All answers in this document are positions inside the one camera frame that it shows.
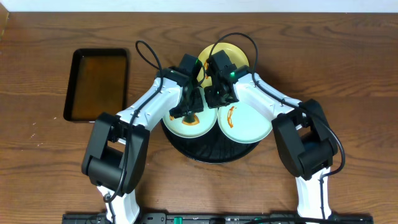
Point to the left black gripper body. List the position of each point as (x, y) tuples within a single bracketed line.
[(185, 110)]

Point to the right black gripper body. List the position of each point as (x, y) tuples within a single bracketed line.
[(218, 100)]

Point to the orange green scrub sponge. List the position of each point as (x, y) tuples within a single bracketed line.
[(196, 121)]

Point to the light green plate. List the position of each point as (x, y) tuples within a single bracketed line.
[(243, 124), (203, 122)]

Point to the yellow plate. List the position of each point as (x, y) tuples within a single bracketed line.
[(235, 54)]

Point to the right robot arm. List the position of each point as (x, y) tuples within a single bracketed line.
[(305, 142)]

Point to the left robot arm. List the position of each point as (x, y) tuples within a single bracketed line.
[(115, 157)]

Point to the round black serving tray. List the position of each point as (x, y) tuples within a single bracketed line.
[(213, 147)]

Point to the black rectangular water tray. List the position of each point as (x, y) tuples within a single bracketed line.
[(98, 83)]

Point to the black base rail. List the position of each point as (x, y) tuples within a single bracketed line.
[(164, 218)]

